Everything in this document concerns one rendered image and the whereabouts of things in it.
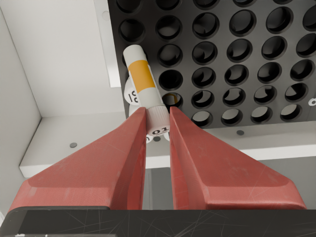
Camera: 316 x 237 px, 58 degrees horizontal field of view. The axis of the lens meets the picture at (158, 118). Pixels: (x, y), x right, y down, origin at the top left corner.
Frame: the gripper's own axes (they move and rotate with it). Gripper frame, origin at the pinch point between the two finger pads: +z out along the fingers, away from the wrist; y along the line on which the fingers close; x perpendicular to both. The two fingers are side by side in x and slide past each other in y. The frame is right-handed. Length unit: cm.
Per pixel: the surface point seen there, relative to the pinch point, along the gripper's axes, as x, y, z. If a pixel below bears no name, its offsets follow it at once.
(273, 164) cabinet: 33, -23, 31
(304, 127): 5.3, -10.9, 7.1
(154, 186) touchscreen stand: 90, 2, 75
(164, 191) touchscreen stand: 93, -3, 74
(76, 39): -0.3, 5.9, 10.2
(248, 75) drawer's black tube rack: -0.4, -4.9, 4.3
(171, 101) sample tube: 2.0, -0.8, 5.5
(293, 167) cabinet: 26.9, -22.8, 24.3
